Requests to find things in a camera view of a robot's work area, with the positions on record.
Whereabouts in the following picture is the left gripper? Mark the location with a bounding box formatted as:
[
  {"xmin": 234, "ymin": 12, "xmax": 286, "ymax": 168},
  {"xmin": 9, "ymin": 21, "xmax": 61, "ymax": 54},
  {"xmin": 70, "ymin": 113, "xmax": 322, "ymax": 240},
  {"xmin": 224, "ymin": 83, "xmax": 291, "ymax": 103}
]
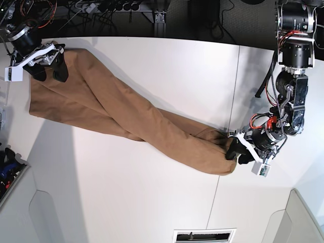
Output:
[{"xmin": 226, "ymin": 128, "xmax": 287, "ymax": 165}]

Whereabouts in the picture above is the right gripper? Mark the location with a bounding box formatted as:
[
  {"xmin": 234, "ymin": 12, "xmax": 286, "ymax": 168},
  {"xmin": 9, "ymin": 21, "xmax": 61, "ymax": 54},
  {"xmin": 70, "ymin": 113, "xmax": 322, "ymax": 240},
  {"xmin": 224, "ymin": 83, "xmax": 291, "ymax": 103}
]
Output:
[{"xmin": 6, "ymin": 25, "xmax": 69, "ymax": 83}]

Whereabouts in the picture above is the brown t-shirt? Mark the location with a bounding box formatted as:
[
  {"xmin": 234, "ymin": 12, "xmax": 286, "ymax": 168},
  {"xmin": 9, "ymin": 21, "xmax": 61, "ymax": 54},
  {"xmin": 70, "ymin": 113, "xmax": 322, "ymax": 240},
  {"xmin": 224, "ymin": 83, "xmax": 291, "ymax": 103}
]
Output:
[{"xmin": 29, "ymin": 45, "xmax": 237, "ymax": 176}]

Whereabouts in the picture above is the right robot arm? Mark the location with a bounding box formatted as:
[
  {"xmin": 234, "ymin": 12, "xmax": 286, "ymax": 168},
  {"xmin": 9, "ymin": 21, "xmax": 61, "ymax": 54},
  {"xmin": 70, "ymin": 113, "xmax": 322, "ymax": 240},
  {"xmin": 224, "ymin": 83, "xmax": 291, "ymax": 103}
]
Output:
[{"xmin": 1, "ymin": 1, "xmax": 68, "ymax": 83}]

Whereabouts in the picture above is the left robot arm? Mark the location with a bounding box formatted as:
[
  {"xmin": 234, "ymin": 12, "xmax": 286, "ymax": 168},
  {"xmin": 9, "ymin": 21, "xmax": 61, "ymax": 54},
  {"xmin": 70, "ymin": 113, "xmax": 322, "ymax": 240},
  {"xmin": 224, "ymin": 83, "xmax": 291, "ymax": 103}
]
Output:
[{"xmin": 226, "ymin": 1, "xmax": 323, "ymax": 166}]

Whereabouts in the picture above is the clear plastic box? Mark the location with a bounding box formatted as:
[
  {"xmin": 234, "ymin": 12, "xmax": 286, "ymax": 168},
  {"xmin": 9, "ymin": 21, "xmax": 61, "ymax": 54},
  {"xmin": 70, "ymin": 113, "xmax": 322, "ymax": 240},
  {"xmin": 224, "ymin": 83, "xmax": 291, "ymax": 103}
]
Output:
[{"xmin": 1, "ymin": 79, "xmax": 10, "ymax": 131}]

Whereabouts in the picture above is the white power strip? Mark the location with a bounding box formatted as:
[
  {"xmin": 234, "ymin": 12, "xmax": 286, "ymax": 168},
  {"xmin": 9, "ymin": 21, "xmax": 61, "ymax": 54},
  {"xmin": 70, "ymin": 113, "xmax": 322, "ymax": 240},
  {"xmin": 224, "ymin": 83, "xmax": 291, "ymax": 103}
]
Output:
[{"xmin": 74, "ymin": 1, "xmax": 98, "ymax": 14}]

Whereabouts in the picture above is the grey right chair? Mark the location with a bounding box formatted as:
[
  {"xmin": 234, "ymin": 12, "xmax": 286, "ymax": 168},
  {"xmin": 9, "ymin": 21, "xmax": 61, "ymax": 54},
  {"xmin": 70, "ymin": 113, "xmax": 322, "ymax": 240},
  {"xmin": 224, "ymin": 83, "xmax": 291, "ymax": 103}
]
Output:
[{"xmin": 262, "ymin": 189, "xmax": 323, "ymax": 242}]

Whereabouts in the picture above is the bin of tools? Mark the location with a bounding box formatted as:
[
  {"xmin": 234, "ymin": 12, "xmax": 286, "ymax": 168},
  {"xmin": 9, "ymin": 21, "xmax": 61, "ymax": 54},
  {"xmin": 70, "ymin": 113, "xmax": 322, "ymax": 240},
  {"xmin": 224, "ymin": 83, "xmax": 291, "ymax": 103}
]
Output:
[{"xmin": 0, "ymin": 148, "xmax": 27, "ymax": 200}]

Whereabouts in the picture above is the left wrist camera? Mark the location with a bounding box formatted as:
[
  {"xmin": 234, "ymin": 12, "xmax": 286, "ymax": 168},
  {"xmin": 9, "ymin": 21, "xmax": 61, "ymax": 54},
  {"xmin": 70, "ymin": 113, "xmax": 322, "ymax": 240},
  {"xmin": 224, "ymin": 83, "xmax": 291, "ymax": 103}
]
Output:
[{"xmin": 252, "ymin": 161, "xmax": 271, "ymax": 177}]

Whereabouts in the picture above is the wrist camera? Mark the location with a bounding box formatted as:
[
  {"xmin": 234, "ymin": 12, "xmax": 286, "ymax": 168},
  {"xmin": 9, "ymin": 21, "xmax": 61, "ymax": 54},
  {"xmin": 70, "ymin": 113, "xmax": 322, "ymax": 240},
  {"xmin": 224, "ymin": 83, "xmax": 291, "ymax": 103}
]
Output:
[
  {"xmin": 4, "ymin": 66, "xmax": 24, "ymax": 82},
  {"xmin": 252, "ymin": 161, "xmax": 271, "ymax": 177}
]

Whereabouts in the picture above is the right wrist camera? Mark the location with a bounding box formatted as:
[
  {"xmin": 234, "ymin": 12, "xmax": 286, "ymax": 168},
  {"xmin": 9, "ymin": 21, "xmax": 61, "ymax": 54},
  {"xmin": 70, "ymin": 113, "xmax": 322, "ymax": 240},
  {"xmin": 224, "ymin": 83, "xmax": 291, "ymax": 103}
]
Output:
[{"xmin": 4, "ymin": 66, "xmax": 24, "ymax": 82}]

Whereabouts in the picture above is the aluminium frame post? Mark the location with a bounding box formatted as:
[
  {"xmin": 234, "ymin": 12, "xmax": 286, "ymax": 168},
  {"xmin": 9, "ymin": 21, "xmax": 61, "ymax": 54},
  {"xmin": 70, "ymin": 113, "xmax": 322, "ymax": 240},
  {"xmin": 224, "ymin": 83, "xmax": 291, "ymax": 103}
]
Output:
[{"xmin": 153, "ymin": 12, "xmax": 166, "ymax": 37}]

